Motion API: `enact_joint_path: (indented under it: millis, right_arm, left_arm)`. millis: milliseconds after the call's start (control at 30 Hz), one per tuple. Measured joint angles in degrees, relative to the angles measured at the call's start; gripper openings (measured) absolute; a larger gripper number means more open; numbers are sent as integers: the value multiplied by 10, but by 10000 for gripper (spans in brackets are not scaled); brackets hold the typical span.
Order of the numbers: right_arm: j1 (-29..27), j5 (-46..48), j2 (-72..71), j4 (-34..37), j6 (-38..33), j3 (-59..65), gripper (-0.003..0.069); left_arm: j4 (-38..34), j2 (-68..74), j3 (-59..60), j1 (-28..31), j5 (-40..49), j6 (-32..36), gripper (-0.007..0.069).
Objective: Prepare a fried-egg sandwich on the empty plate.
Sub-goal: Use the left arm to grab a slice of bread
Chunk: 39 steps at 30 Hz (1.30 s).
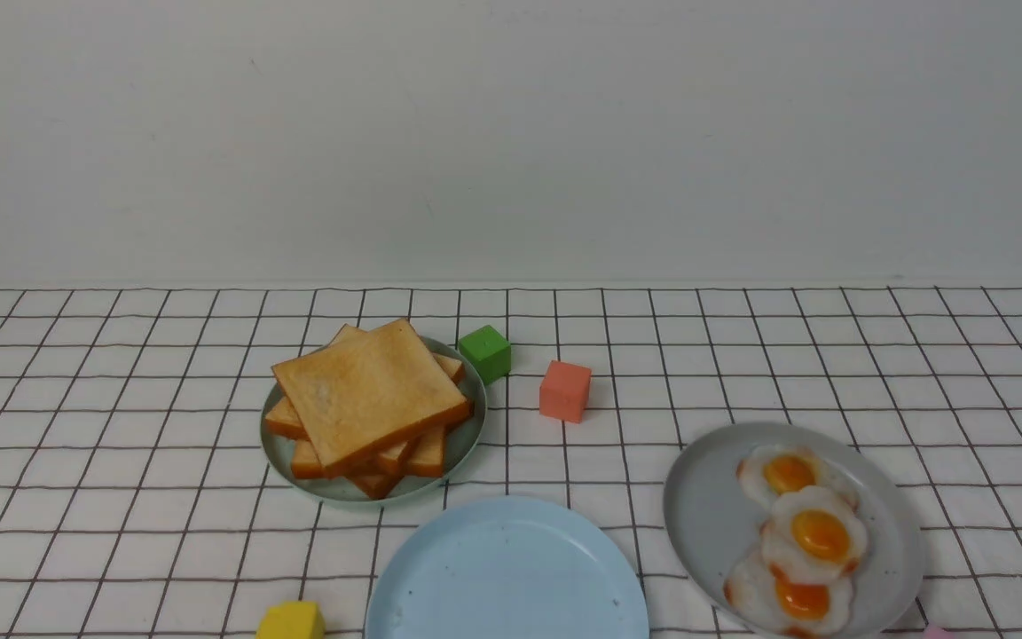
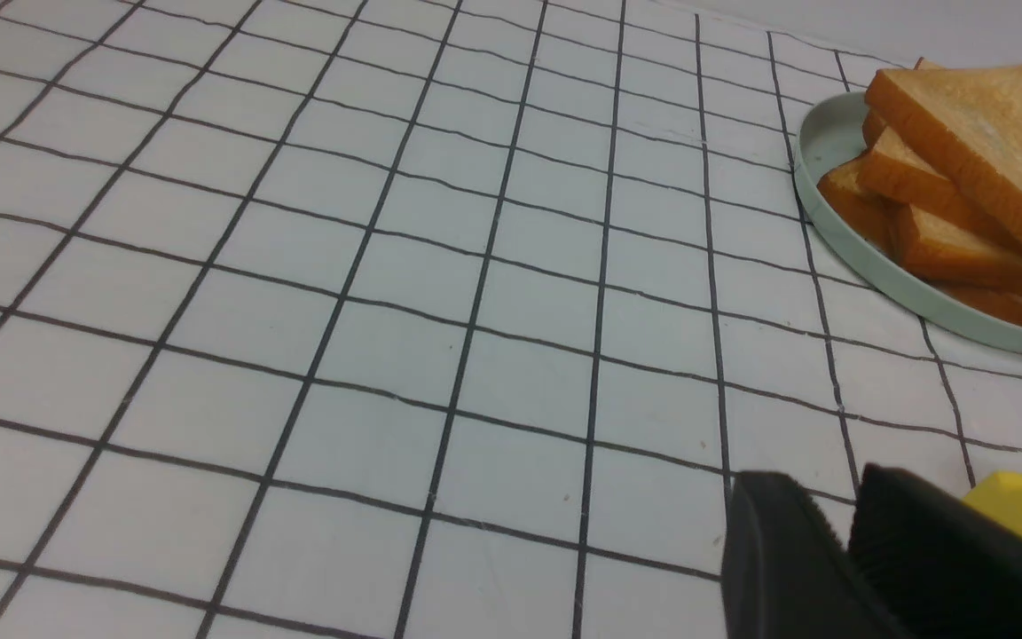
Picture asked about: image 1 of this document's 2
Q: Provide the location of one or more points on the salmon cube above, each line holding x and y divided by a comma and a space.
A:
564, 391

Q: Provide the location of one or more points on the light blue plate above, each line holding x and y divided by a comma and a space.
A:
508, 567

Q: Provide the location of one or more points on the yellow cube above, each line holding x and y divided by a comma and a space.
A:
296, 619

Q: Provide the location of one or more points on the green plate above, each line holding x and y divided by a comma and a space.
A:
462, 439

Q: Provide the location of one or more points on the grey plate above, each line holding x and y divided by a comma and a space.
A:
711, 524

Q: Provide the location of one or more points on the fried egg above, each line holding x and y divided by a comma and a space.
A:
813, 537
770, 471
786, 608

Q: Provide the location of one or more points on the green cube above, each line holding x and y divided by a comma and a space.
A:
489, 353

